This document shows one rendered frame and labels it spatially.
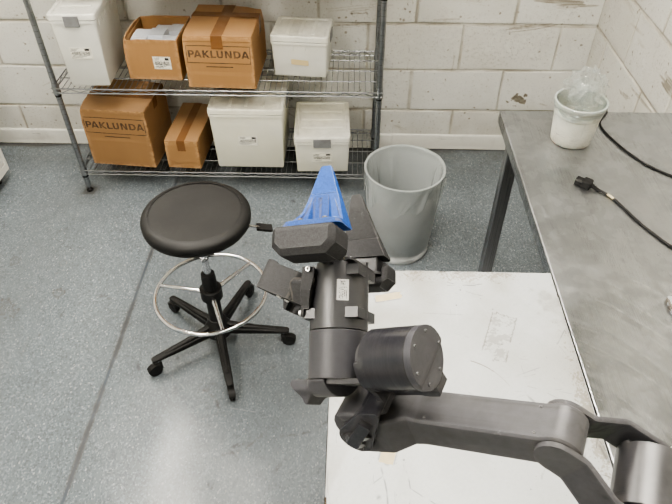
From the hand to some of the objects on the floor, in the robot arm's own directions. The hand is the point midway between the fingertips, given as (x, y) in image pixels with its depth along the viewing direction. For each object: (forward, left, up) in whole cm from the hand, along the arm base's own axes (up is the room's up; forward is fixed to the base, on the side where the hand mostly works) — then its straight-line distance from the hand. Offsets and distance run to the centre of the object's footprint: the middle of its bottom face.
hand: (341, 213), depth 63 cm
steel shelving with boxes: (-66, +202, -155) cm, 263 cm away
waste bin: (+18, +155, -149) cm, 216 cm away
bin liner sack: (+18, +155, -148) cm, 215 cm away
